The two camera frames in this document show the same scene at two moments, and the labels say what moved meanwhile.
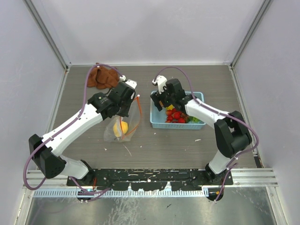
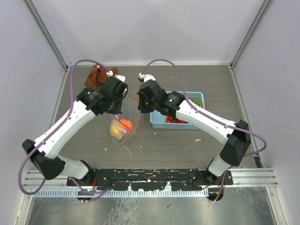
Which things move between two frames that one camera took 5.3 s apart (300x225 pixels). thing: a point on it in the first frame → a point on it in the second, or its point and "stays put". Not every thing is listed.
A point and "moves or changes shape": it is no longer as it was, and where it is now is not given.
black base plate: [152, 179] stays put
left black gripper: [125, 112] → [117, 109]
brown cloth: [102, 77] stays put
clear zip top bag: [123, 129] moves or changes shape
